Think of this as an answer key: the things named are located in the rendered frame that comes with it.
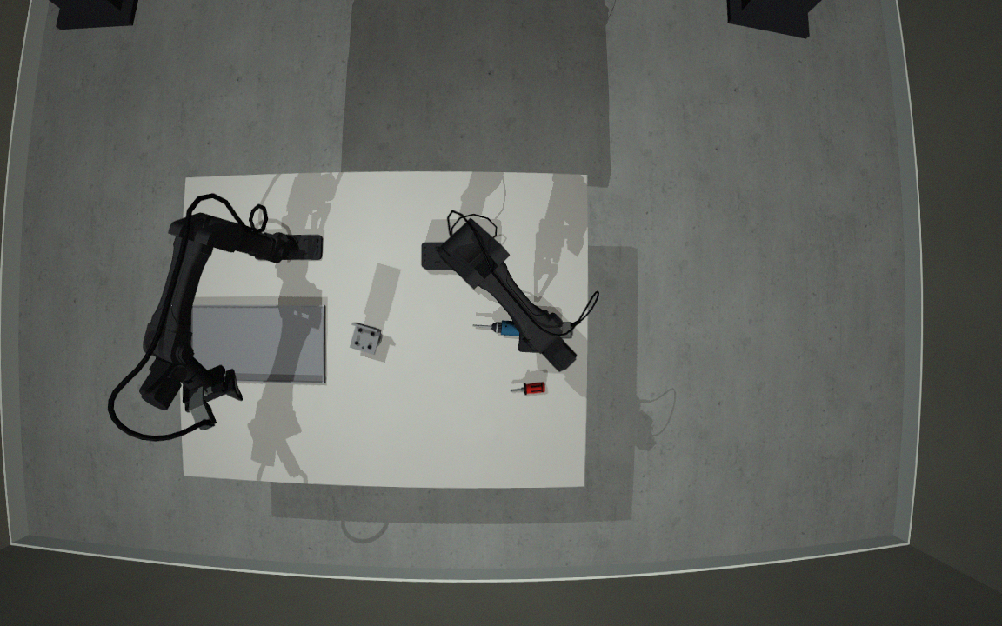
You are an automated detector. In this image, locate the red and black screwdriver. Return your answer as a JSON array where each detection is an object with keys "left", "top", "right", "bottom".
[{"left": 511, "top": 382, "right": 545, "bottom": 395}]

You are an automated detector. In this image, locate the grey angle bracket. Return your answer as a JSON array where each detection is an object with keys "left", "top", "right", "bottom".
[{"left": 350, "top": 323, "right": 381, "bottom": 355}]

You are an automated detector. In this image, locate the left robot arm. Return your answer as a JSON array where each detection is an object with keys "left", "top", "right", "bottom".
[{"left": 421, "top": 218, "right": 577, "bottom": 372}]

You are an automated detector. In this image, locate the dark blue electric screwdriver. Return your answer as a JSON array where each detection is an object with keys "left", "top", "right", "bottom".
[{"left": 473, "top": 320, "right": 519, "bottom": 336}]

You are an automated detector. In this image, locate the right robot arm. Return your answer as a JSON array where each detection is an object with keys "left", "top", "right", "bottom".
[{"left": 139, "top": 213, "right": 323, "bottom": 410}]

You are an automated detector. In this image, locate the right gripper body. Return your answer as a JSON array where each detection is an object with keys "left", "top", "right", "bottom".
[{"left": 181, "top": 362, "right": 234, "bottom": 423}]

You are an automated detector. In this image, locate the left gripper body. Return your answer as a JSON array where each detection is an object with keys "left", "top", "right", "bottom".
[{"left": 518, "top": 310, "right": 571, "bottom": 353}]

